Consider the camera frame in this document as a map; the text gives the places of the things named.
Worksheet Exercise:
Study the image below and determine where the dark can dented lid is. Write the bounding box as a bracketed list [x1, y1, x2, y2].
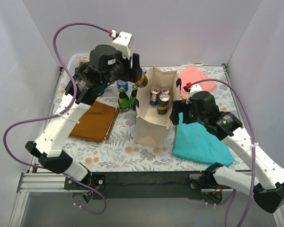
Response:
[135, 72, 148, 88]

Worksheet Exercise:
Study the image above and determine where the Pocari Sweat bottle blue label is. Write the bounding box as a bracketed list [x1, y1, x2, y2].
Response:
[116, 80, 129, 92]

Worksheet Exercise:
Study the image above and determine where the red tab can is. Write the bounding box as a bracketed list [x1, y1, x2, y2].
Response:
[160, 87, 170, 94]
[150, 87, 160, 107]

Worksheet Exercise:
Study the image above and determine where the green Perrier bottle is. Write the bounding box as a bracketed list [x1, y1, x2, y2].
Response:
[118, 87, 130, 112]
[130, 84, 138, 111]

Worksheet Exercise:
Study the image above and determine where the dark can silver pull-tab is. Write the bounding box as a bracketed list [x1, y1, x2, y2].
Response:
[157, 93, 170, 115]

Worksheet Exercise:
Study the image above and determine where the beige canvas tote bag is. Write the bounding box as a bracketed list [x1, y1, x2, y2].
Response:
[135, 66, 181, 148]

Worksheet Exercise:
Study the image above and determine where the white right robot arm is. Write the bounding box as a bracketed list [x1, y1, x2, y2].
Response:
[170, 91, 284, 213]

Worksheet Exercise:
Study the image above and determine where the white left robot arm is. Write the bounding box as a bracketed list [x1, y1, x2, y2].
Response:
[25, 44, 146, 189]

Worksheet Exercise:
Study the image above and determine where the beige crumpled cloth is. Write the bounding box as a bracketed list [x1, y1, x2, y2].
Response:
[77, 56, 89, 64]

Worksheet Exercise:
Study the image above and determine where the teal folded cloth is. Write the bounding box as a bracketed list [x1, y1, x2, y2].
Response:
[173, 113, 235, 167]

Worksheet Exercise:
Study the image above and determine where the white plastic basket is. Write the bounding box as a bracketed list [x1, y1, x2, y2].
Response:
[64, 53, 116, 92]

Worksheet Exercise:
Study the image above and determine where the pink folded cloth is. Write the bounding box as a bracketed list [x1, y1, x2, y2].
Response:
[179, 65, 216, 99]

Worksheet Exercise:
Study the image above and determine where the brown folded cloth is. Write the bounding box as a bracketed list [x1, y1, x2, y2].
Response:
[70, 101, 120, 142]

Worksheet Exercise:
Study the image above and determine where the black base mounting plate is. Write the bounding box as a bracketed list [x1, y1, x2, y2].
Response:
[64, 171, 230, 201]

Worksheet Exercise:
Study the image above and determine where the floral patterned table mat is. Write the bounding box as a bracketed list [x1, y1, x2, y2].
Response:
[53, 66, 241, 172]

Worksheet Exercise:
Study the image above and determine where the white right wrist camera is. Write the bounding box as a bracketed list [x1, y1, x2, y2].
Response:
[184, 83, 202, 104]

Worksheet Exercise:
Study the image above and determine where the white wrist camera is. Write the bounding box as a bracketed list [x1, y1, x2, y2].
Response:
[184, 83, 202, 104]
[109, 30, 133, 59]

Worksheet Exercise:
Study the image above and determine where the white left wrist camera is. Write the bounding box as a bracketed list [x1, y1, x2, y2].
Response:
[109, 30, 133, 59]

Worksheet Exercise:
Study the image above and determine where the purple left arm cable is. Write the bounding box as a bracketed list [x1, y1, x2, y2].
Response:
[3, 22, 116, 215]

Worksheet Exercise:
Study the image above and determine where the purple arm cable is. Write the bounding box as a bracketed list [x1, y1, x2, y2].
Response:
[3, 22, 116, 215]
[191, 79, 256, 227]

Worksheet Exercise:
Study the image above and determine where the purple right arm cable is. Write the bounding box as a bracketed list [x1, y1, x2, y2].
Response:
[191, 79, 256, 227]

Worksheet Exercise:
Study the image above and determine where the aluminium frame rail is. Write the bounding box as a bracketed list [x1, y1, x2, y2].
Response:
[9, 173, 72, 227]

